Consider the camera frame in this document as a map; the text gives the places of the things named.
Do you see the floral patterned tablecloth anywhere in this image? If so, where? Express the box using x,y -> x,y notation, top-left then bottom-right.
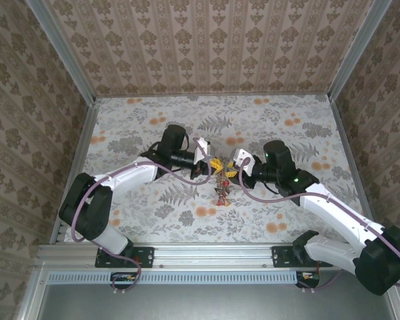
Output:
63,95 -> 376,245

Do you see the aluminium left upright post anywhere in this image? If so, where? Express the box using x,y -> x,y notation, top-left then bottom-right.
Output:
25,0 -> 98,105

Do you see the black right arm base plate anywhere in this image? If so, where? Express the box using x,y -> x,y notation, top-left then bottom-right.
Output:
271,245 -> 334,268

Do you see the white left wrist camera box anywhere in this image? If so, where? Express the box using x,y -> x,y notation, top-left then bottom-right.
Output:
193,136 -> 213,166

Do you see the aluminium mounting rail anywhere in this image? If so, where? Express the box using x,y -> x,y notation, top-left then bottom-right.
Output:
33,242 -> 351,270

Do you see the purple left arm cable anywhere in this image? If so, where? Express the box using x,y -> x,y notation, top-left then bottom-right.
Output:
71,137 -> 211,296

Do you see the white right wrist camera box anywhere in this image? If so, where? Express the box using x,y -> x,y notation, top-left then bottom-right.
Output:
229,148 -> 256,176

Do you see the aluminium right upright post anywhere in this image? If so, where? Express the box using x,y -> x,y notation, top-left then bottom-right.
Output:
327,0 -> 393,101

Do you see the keyring bunch with coloured tags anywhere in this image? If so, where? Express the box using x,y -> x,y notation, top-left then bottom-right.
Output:
213,163 -> 235,207

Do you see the white slotted cable duct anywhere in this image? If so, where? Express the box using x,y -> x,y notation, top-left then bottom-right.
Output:
48,270 -> 300,286

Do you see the black connector with wires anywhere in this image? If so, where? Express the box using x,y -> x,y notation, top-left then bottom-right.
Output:
110,271 -> 137,290
295,270 -> 321,289

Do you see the aluminium back rail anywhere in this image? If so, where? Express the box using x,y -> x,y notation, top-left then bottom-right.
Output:
95,93 -> 331,99

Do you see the aluminium right side rail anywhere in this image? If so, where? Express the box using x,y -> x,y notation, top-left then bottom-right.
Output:
329,95 -> 377,225

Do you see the aluminium upright post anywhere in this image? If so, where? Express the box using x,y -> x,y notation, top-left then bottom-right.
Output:
25,0 -> 98,105
327,0 -> 393,101

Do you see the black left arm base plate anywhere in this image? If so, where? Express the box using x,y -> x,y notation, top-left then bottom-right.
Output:
95,245 -> 154,268

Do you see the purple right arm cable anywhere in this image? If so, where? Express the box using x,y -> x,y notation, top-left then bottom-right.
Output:
238,157 -> 400,294

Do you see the aluminium left side rail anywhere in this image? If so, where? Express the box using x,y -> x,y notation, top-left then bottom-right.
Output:
49,98 -> 101,245

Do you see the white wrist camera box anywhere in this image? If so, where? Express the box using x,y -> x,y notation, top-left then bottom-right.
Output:
229,148 -> 256,176
193,136 -> 213,166

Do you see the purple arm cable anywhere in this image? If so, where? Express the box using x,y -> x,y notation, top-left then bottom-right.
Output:
238,157 -> 400,294
71,137 -> 211,296

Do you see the grey metal shelf plate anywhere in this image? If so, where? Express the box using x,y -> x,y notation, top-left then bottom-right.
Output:
16,266 -> 400,320

